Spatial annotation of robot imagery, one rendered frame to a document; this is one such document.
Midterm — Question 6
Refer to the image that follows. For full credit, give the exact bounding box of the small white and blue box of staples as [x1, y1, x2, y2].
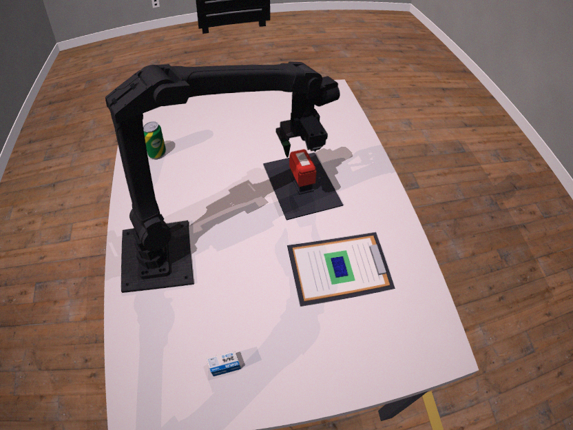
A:
[207, 351, 241, 376]

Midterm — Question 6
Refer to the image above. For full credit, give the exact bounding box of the green and yellow drink can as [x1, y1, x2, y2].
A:
[143, 121, 166, 158]

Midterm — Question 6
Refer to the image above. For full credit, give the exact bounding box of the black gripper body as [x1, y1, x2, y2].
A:
[275, 109, 328, 141]

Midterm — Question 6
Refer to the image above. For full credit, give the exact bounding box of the red self-inking stamp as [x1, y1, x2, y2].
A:
[289, 149, 316, 194]

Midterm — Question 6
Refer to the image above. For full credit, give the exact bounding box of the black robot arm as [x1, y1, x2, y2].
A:
[105, 61, 340, 279]

